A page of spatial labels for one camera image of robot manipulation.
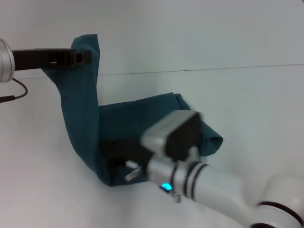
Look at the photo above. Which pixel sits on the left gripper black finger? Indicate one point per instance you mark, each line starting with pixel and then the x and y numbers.
pixel 83 57

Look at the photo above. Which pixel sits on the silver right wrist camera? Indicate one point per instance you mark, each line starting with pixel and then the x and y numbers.
pixel 175 135

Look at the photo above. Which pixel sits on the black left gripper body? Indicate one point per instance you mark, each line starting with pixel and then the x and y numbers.
pixel 40 59

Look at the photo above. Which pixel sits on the teal t-shirt with FREE print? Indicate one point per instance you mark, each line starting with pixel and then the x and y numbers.
pixel 83 107

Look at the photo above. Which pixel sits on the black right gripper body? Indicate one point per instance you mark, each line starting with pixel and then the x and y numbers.
pixel 128 152

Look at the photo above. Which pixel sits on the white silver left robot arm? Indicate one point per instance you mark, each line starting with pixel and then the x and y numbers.
pixel 6 60

